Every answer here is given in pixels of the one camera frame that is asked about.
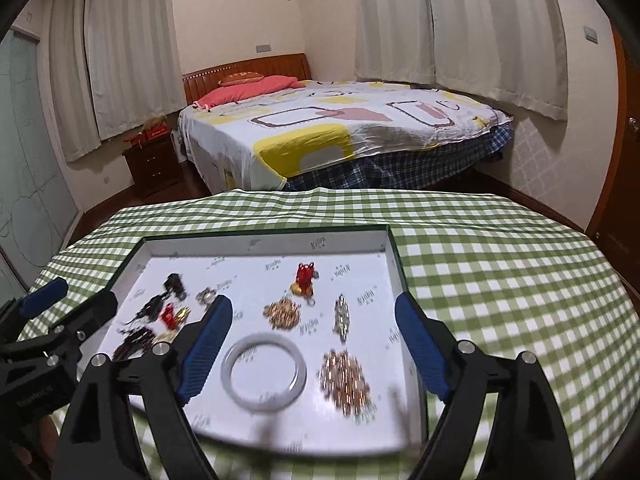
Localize white wall switch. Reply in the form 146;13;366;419
584;26;599;44

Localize wooden headboard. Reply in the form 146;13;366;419
182;53;312;105

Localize frosted glass wardrobe door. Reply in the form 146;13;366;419
0;30;79;301

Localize red bead gold charm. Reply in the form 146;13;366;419
160;304;191;332

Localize green white jewelry tray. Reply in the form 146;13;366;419
82;226;427;457

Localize brown wooden door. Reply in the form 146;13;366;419
587;32;639;302

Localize right white curtain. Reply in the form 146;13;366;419
355;0;568;122

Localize green checked tablecloth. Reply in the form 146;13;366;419
24;188;639;479

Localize white curtain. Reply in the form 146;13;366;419
47;0;186;162
355;0;568;122

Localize dark wooden nightstand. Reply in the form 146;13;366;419
122;133;182;196

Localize gold coin chain bracelet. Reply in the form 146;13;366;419
262;297;303;332

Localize bed with patterned sheet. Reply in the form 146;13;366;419
178;80;513;193

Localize pink pillow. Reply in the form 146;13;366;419
192;75;305;110

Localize left white curtain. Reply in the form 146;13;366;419
47;0;186;162

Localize pale jade bangle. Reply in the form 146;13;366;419
220;333;307;414

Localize gold rhinestone chain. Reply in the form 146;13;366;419
318;349;374;418

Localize orange patterned pillow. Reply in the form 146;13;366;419
218;70;265;87

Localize red knot gold pendant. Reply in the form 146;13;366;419
290;262;318;306

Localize red boxes on nightstand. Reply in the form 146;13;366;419
126;115;171;146

